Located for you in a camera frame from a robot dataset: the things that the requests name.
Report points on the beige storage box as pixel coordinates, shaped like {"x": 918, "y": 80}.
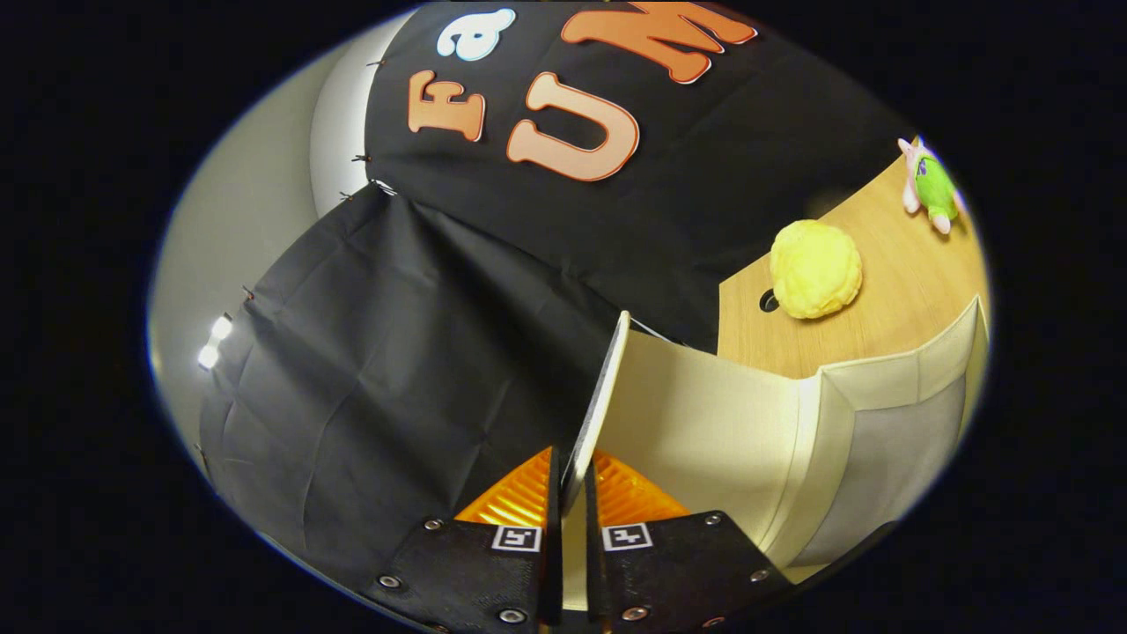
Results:
{"x": 704, "y": 414}

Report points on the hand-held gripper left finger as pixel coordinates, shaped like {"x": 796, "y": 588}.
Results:
{"x": 475, "y": 572}

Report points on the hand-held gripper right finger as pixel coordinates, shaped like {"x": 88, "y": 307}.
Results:
{"x": 678, "y": 568}

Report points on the green and pink plush toy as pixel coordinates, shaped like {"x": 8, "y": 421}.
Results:
{"x": 933, "y": 187}

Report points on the yellow plush toy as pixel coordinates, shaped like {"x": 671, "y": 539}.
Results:
{"x": 814, "y": 269}

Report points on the black backdrop cloth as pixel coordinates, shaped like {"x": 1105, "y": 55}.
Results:
{"x": 396, "y": 352}

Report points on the small ceiling light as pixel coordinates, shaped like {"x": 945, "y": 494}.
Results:
{"x": 214, "y": 343}

